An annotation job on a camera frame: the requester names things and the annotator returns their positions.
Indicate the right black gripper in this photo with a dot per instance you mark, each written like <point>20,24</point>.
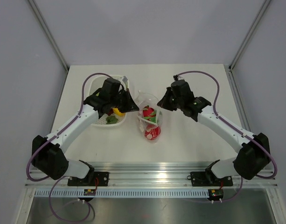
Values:
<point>164,102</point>

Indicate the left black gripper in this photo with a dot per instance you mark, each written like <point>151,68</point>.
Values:
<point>130,106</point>

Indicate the yellow bell pepper toy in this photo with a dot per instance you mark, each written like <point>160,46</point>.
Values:
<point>115,111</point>

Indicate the clear zip top bag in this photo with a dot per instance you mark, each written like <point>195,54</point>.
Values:
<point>143,99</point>

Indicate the red dragon fruit toy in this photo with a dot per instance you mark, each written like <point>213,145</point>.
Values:
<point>151,114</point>

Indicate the red bell pepper toy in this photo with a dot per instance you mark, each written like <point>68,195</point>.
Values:
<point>152,132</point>

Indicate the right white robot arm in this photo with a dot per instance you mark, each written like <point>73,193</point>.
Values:
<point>252,150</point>

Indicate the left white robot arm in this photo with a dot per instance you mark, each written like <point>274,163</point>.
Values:
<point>48,153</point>

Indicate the green grape leaf toy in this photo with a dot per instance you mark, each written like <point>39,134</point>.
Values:
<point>111,120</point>

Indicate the white perforated plastic basket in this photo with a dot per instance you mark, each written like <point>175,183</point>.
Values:
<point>95,84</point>

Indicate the left small circuit board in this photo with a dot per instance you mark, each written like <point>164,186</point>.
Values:
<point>89,192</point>

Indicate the small circuit board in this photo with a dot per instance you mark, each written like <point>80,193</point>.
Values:
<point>89,192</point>
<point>216,194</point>

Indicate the right small circuit board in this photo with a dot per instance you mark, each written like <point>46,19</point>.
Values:
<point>216,194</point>

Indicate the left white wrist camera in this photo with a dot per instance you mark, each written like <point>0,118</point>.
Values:
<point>124,81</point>

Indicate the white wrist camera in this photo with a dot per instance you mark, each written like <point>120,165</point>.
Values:
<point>124,81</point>
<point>178,77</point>

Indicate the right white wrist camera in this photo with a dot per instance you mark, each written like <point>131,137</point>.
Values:
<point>178,77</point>

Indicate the right aluminium frame post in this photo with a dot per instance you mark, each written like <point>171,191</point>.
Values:
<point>250,33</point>

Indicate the aluminium frame post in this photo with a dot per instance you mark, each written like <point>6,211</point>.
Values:
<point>250,33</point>
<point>45,28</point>

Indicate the aluminium mounting rail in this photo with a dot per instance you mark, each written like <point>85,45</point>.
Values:
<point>153,175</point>

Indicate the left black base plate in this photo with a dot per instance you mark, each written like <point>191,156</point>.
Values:
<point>99,178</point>

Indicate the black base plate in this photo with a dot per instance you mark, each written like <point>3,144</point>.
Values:
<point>99,178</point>
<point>199,179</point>

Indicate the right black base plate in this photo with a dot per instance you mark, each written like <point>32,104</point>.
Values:
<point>199,179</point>

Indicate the left aluminium frame post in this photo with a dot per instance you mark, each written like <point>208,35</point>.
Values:
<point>45,28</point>

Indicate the white slotted cable duct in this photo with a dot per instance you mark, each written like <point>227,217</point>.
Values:
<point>126,193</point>

